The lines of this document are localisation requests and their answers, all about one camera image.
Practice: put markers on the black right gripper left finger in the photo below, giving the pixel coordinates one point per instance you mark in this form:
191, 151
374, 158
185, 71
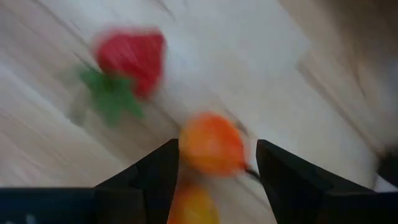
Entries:
146, 193

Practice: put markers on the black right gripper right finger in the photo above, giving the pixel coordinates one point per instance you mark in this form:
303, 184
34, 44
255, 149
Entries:
289, 186

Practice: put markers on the red toy strawberry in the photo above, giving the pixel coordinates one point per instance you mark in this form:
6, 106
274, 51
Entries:
133, 59

